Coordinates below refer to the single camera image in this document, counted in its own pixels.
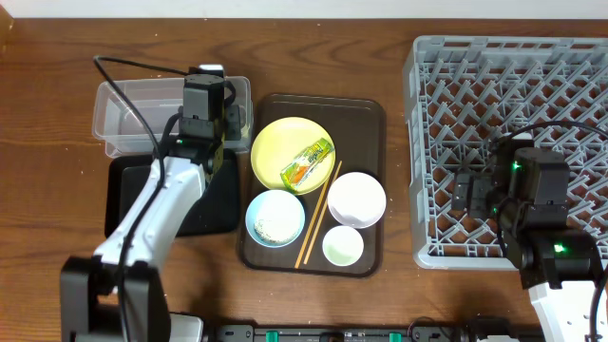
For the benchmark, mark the clear plastic bin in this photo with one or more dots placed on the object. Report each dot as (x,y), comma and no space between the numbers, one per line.
(157,100)

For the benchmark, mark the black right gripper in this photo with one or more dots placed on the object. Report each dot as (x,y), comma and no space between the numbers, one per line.
(480,185)

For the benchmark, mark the pale green cup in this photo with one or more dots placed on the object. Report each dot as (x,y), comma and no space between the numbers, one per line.
(342,246)

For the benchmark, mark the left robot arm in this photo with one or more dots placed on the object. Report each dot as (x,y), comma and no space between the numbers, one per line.
(117,294)

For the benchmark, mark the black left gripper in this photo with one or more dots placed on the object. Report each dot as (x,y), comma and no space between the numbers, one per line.
(234,113)

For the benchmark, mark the wooden chopstick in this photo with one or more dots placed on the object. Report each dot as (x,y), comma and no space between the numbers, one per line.
(309,233)
(320,212)

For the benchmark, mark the green snack wrapper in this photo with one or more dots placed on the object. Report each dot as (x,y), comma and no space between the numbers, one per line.
(304,163)

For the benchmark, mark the black waste tray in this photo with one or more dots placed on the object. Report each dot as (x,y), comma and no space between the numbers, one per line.
(217,212)

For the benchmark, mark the yellow plate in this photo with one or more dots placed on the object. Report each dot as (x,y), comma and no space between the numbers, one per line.
(279,142)

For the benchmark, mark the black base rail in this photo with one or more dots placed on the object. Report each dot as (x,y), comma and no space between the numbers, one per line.
(422,329)

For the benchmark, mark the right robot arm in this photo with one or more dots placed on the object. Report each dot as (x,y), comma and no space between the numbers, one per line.
(525,194)

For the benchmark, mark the grey dishwasher rack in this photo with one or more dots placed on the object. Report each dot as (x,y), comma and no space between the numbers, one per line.
(461,93)

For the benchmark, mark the wooden chopstick right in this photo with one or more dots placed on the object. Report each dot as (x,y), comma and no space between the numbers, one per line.
(320,212)

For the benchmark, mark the rice leftovers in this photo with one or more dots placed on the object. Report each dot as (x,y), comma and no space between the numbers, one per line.
(274,229)

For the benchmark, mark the wooden chopstick left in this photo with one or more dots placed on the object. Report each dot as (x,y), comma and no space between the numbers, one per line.
(309,233)

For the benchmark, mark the light blue bowl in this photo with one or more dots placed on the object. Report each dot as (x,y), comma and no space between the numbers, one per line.
(278,202)

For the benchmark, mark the dark brown serving tray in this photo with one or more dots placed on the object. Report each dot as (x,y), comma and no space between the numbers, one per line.
(358,130)

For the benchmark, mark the white bowl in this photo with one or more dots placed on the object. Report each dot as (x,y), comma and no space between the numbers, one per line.
(357,200)

